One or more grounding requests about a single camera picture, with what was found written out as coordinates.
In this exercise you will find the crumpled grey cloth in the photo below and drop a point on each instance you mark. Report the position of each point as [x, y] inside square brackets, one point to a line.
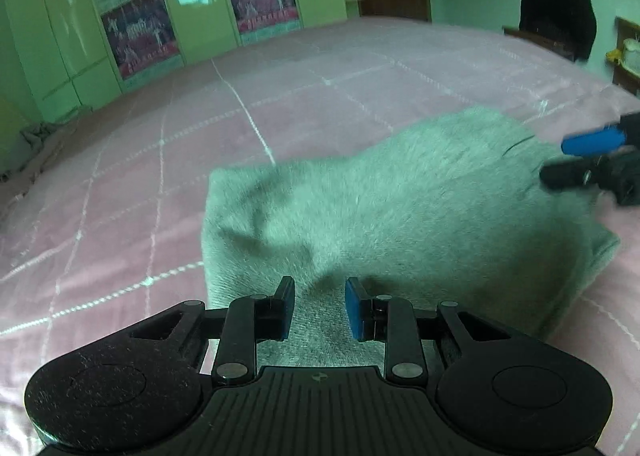
[36, 135]

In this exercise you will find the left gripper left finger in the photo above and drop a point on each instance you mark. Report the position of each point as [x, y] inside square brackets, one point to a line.
[275, 313]

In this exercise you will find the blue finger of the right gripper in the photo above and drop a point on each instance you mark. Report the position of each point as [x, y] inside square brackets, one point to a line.
[594, 143]
[573, 174]

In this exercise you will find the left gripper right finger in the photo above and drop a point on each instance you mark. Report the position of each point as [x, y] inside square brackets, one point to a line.
[367, 315]

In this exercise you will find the green wardrobe with posters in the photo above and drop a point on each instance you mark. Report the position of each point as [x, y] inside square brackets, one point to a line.
[85, 53]

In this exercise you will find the wooden side shelf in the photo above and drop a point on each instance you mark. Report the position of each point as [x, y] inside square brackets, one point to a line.
[624, 58]

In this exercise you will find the black chair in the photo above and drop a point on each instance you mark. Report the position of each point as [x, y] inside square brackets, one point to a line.
[569, 22]

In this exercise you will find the grey fleece pant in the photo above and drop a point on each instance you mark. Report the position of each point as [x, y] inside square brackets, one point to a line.
[450, 209]

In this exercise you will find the pink checked bedsheet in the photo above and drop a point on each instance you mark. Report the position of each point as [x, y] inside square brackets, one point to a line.
[110, 231]

